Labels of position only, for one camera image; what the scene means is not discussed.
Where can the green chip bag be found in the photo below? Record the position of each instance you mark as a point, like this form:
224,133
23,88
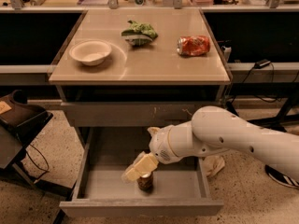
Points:
139,34

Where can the open grey middle drawer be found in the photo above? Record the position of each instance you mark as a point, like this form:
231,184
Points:
178,189

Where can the white paper bowl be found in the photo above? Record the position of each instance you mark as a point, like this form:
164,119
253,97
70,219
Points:
90,52

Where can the black chair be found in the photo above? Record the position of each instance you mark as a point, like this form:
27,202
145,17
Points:
20,124

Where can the orange soda can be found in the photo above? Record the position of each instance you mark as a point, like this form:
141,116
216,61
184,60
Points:
145,182

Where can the black stand base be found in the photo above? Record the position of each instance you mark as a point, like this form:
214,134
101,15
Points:
274,111

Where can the closed grey top drawer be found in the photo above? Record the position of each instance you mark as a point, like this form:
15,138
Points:
129,114

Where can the black sneaker near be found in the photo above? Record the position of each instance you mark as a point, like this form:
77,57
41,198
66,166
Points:
281,178

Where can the crushed orange can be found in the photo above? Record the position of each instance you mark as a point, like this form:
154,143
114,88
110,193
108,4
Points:
195,45

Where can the grey drawer cabinet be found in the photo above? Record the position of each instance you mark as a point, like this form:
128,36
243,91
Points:
150,73

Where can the black power adapter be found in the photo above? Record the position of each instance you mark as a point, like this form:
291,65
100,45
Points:
261,64

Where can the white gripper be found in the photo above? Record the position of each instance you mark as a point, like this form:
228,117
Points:
160,144

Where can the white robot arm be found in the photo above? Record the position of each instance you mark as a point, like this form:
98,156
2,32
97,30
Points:
211,131

